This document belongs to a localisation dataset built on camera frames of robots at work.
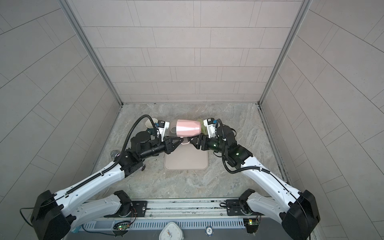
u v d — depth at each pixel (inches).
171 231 24.9
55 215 14.4
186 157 34.7
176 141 26.7
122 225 25.2
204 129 25.3
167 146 24.0
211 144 25.0
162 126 24.8
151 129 36.5
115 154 33.3
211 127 25.7
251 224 26.8
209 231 25.8
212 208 28.4
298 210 14.8
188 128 25.9
